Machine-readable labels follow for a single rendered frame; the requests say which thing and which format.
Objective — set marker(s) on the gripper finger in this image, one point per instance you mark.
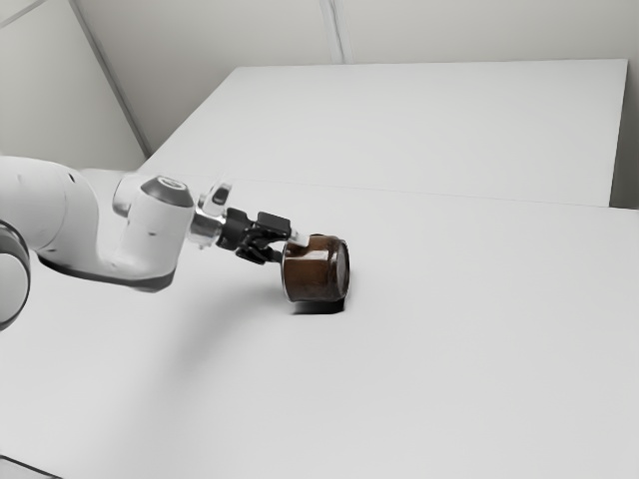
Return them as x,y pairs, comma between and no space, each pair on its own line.
277,227
259,253

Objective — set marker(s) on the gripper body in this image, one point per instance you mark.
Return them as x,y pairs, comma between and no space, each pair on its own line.
233,229

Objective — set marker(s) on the brown mug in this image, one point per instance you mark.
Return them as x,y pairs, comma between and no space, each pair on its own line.
315,268

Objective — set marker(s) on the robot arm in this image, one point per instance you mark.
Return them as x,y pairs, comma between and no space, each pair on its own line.
75,224

